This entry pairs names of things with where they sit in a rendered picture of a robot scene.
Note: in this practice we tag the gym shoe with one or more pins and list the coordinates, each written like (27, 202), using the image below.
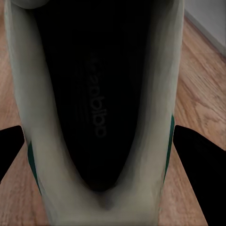
(95, 84)

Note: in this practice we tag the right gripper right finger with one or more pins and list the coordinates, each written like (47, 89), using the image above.
(205, 166)

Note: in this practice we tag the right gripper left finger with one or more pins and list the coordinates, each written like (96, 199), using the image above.
(11, 141)

